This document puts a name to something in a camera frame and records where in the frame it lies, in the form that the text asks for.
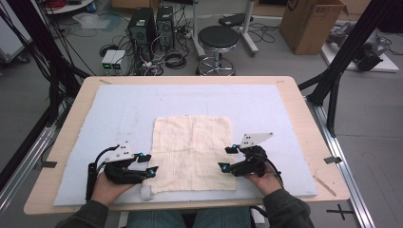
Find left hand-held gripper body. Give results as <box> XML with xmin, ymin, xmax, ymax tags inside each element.
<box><xmin>103</xmin><ymin>141</ymin><xmax>149</xmax><ymax>185</ymax></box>

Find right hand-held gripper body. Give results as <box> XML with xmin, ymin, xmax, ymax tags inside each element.
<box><xmin>230</xmin><ymin>132</ymin><xmax>274</xmax><ymax>178</ymax></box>

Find cream cloth towel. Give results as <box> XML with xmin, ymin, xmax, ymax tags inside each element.
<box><xmin>141</xmin><ymin>115</ymin><xmax>238</xmax><ymax>202</ymax></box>

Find person's left hand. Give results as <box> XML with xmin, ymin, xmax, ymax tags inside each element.
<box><xmin>91</xmin><ymin>172</ymin><xmax>137</xmax><ymax>207</ymax></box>

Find person's right hand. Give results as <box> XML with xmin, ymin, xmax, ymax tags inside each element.
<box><xmin>243</xmin><ymin>162</ymin><xmax>284</xmax><ymax>198</ymax></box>

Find light blue foam mat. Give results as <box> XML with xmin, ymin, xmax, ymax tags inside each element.
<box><xmin>52</xmin><ymin>83</ymin><xmax>319</xmax><ymax>207</ymax></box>

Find person's legs in jeans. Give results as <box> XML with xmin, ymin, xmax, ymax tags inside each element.
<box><xmin>125</xmin><ymin>208</ymin><xmax>252</xmax><ymax>228</ymax></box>

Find thin wooden stick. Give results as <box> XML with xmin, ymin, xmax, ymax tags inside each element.
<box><xmin>313</xmin><ymin>175</ymin><xmax>337</xmax><ymax>198</ymax></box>

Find white power supply box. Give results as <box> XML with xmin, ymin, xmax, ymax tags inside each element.
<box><xmin>101</xmin><ymin>49</ymin><xmax>118</xmax><ymax>71</ymax></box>
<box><xmin>110</xmin><ymin>49</ymin><xmax>127</xmax><ymax>71</ymax></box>

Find black round stool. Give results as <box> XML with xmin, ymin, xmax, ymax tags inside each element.
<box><xmin>196</xmin><ymin>25</ymin><xmax>241</xmax><ymax>77</ymax></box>

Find large black computer tower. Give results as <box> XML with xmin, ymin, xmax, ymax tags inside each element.
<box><xmin>126</xmin><ymin>7</ymin><xmax>158</xmax><ymax>62</ymax></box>

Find black flat case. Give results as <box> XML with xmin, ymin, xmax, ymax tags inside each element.
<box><xmin>218</xmin><ymin>12</ymin><xmax>255</xmax><ymax>29</ymax></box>

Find slim black computer tower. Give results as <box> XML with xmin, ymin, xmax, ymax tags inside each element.
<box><xmin>155</xmin><ymin>5</ymin><xmax>177</xmax><ymax>50</ymax></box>

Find brown cardboard box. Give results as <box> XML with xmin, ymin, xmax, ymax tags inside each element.
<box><xmin>278</xmin><ymin>0</ymin><xmax>350</xmax><ymax>56</ymax></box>

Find clear plastic bag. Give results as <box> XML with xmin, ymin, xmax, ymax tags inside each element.
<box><xmin>71</xmin><ymin>12</ymin><xmax>124</xmax><ymax>33</ymax></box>

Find dark grey machine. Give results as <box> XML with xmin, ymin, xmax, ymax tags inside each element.
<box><xmin>326</xmin><ymin>21</ymin><xmax>390</xmax><ymax>72</ymax></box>

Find round white table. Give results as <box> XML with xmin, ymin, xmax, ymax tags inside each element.
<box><xmin>40</xmin><ymin>0</ymin><xmax>96</xmax><ymax>15</ymax></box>

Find white floor board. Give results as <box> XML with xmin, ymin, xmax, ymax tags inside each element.
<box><xmin>320</xmin><ymin>29</ymin><xmax>400</xmax><ymax>73</ymax></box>

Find white cabinet panel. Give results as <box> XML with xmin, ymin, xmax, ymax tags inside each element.
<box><xmin>0</xmin><ymin>24</ymin><xmax>33</xmax><ymax>65</ymax></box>

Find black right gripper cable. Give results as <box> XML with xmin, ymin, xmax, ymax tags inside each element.
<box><xmin>265</xmin><ymin>157</ymin><xmax>285</xmax><ymax>188</ymax></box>

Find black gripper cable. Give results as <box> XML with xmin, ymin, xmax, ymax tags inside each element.
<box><xmin>265</xmin><ymin>157</ymin><xmax>285</xmax><ymax>188</ymax></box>
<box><xmin>85</xmin><ymin>143</ymin><xmax>122</xmax><ymax>202</ymax></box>

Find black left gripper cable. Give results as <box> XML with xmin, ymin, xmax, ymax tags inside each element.
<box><xmin>85</xmin><ymin>143</ymin><xmax>122</xmax><ymax>202</ymax></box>

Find long aluminium rail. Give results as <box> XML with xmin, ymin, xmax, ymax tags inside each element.
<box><xmin>0</xmin><ymin>126</ymin><xmax>59</xmax><ymax>219</ymax></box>
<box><xmin>305</xmin><ymin>96</ymin><xmax>376</xmax><ymax>228</ymax></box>

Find coiled black cable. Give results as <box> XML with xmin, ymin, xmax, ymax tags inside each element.
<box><xmin>163</xmin><ymin>48</ymin><xmax>188</xmax><ymax>70</ymax></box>

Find white metal stand frame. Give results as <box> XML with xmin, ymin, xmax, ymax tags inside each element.
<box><xmin>191</xmin><ymin>0</ymin><xmax>259</xmax><ymax>59</ymax></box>

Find black metal frame with braces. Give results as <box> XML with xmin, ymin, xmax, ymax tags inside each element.
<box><xmin>297</xmin><ymin>0</ymin><xmax>394</xmax><ymax>139</ymax></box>

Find black metal frame with cables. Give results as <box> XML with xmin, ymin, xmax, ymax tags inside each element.
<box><xmin>0</xmin><ymin>0</ymin><xmax>92</xmax><ymax>128</ymax></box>

